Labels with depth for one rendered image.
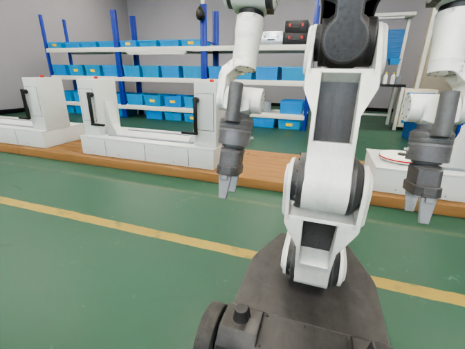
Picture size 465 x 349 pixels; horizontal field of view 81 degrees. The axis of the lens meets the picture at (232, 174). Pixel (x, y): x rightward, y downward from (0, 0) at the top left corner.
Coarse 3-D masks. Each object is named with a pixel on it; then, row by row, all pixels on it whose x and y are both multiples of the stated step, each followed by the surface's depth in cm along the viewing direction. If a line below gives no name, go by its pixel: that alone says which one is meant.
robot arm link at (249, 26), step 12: (240, 0) 65; (252, 0) 64; (264, 0) 64; (240, 12) 68; (252, 12) 66; (264, 12) 68; (240, 24) 67; (252, 24) 67; (240, 36) 68; (252, 36) 67; (240, 48) 68; (252, 48) 68
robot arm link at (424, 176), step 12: (408, 144) 65; (420, 144) 62; (432, 144) 60; (408, 156) 65; (420, 156) 62; (432, 156) 60; (444, 156) 60; (408, 168) 69; (420, 168) 62; (432, 168) 62; (408, 180) 68; (420, 180) 62; (432, 180) 61; (420, 192) 61; (432, 192) 60
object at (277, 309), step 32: (256, 256) 110; (352, 256) 111; (256, 288) 93; (288, 288) 94; (320, 288) 94; (352, 288) 94; (224, 320) 76; (256, 320) 76; (288, 320) 79; (320, 320) 82; (352, 320) 82
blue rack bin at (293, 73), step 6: (282, 66) 435; (288, 66) 432; (294, 66) 429; (300, 66) 426; (282, 72) 438; (288, 72) 435; (294, 72) 432; (300, 72) 429; (282, 78) 441; (288, 78) 439; (294, 78) 436; (300, 78) 433
